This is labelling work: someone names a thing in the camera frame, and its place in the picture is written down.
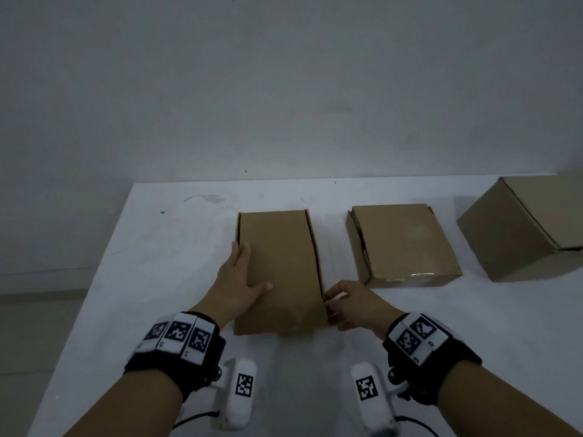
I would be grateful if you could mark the person's right hand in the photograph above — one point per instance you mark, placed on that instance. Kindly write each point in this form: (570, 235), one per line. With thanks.
(364, 307)

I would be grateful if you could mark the person's left hand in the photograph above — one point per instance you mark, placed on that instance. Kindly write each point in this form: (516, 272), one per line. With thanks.
(230, 288)

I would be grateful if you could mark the person's left thumb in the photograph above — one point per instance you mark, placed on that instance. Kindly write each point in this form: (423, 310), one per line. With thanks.
(260, 288)

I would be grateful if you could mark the person's right thumb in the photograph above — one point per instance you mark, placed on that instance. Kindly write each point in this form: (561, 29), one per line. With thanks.
(338, 314)

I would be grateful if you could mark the tall narrow cardboard box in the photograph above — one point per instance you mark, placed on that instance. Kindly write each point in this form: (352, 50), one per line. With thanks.
(282, 268)

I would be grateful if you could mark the person's left forearm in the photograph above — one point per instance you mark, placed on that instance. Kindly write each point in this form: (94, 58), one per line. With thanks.
(123, 407)

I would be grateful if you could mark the person's right forearm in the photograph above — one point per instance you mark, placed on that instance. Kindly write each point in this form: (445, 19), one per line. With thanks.
(496, 400)

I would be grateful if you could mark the flat taped cardboard box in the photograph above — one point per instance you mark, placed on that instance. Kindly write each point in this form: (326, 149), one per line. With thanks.
(401, 243)

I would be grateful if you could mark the large cardboard box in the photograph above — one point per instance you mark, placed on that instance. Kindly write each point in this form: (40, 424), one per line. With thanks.
(524, 227)

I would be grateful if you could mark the white wrist camera with marker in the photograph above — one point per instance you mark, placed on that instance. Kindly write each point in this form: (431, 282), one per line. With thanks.
(373, 400)
(239, 395)

